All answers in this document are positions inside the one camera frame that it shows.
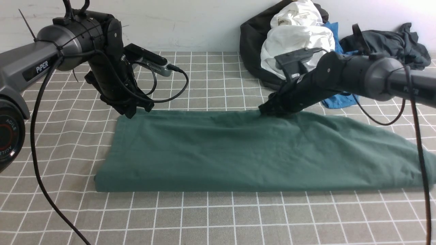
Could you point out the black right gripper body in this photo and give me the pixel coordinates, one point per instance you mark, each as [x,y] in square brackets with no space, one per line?
[311,88]

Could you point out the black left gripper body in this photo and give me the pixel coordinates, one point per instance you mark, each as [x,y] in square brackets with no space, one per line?
[114,80]

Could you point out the green long-sleeved shirt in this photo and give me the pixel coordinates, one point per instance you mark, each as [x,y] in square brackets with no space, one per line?
[243,151]

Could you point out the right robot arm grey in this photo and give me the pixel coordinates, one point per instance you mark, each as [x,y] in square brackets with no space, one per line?
[374,77]

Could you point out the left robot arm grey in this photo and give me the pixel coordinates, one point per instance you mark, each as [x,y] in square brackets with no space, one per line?
[88,37]

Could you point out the blue shirt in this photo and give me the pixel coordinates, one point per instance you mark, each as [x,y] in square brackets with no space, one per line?
[341,100]

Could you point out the white crumpled shirt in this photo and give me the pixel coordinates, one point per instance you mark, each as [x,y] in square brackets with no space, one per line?
[297,26]

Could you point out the dark grey crumpled shirt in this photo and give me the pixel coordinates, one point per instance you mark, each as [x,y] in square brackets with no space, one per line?
[401,44]

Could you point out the black garment under pile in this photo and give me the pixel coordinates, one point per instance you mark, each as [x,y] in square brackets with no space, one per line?
[254,33]

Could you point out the grey checked tablecloth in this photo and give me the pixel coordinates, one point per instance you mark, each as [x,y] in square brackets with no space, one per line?
[73,133]

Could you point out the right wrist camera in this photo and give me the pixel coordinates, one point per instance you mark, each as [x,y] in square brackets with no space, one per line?
[292,63]

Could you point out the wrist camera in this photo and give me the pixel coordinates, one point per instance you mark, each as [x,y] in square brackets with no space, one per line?
[292,63]
[154,62]

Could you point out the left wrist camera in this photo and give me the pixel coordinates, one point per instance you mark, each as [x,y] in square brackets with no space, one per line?
[154,62]

